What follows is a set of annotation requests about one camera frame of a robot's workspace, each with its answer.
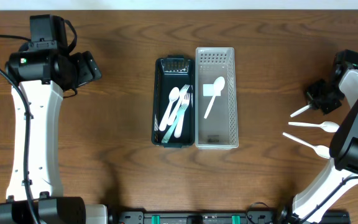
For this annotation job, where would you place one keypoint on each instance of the clear perforated plastic basket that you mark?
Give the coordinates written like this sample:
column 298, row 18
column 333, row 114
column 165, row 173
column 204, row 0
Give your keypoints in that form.
column 220, row 130

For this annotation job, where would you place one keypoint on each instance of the white label in basket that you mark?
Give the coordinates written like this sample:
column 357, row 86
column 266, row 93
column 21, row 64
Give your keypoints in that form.
column 208, row 90

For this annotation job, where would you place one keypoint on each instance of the pale green plastic fork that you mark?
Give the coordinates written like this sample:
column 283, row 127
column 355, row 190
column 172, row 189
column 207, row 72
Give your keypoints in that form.
column 169, row 133

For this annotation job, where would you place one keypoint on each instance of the white plastic spoon bottom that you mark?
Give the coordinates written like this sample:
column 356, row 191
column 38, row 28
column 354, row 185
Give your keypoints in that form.
column 320, row 150

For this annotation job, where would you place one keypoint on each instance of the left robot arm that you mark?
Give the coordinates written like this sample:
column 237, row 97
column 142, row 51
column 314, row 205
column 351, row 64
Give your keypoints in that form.
column 40, row 72

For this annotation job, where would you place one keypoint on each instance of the white plastic spoon top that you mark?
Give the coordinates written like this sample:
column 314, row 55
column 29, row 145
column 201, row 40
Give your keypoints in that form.
column 218, row 86

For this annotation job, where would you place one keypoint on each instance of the white plastic fork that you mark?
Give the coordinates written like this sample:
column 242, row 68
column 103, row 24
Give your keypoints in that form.
column 182, row 94
column 177, row 132

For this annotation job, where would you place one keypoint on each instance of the white plastic spoon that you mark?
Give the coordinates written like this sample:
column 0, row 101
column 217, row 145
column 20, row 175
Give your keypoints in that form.
column 300, row 111
column 218, row 86
column 328, row 126
column 320, row 150

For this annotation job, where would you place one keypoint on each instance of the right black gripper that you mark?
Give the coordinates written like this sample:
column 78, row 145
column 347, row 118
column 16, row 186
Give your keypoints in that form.
column 311, row 99

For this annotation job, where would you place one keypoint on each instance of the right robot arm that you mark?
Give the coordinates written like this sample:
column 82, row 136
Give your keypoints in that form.
column 341, row 172

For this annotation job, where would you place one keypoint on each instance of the cream plastic spoon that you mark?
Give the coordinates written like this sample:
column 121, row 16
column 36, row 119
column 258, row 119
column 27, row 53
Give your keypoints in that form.
column 173, row 96

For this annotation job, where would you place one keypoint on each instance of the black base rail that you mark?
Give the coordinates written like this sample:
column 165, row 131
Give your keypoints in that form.
column 138, row 217

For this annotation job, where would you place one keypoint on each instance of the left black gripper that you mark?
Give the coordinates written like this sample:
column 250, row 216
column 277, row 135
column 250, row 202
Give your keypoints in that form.
column 89, row 68

